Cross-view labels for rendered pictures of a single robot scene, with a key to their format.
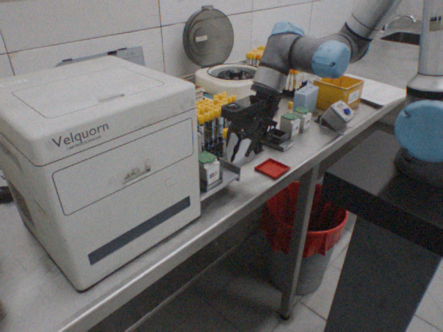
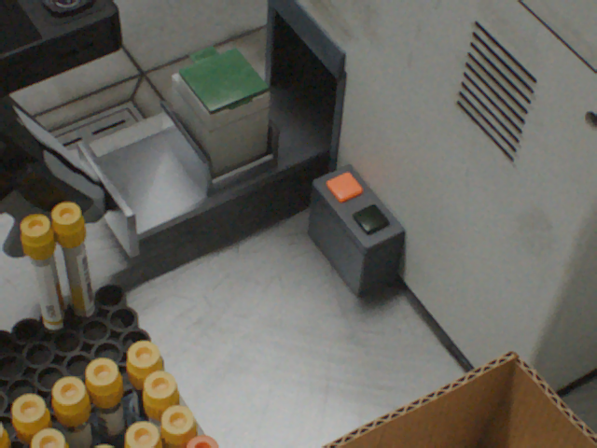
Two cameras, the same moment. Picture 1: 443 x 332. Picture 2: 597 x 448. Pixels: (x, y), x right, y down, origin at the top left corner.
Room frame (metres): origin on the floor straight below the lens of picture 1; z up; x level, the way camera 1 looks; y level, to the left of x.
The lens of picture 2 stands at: (1.10, 0.16, 1.45)
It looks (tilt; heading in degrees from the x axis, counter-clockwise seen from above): 52 degrees down; 190
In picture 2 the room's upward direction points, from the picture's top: 4 degrees clockwise
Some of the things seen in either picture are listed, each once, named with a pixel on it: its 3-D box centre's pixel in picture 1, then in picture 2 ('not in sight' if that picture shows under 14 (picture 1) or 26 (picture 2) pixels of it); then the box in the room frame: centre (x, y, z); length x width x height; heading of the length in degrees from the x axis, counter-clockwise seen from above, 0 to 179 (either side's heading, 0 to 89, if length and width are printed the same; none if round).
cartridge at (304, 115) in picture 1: (300, 120); not in sight; (0.99, -0.26, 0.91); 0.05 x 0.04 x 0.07; 46
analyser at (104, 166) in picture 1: (104, 155); (584, 7); (0.57, 0.22, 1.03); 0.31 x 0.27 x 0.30; 136
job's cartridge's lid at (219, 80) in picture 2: (205, 158); (220, 77); (0.64, 0.03, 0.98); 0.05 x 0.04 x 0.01; 46
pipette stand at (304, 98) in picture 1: (304, 103); not in sight; (1.08, -0.30, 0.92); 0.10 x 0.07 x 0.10; 142
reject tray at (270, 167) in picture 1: (272, 168); not in sight; (0.75, -0.14, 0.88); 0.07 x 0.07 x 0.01; 46
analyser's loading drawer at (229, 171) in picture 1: (199, 184); (251, 131); (0.62, 0.04, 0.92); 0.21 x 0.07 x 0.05; 136
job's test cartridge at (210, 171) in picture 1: (205, 170); (220, 117); (0.64, 0.03, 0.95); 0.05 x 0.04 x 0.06; 46
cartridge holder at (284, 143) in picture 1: (275, 137); not in sight; (0.89, -0.17, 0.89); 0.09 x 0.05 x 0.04; 48
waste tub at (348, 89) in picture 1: (336, 93); not in sight; (1.18, -0.43, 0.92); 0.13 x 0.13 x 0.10; 43
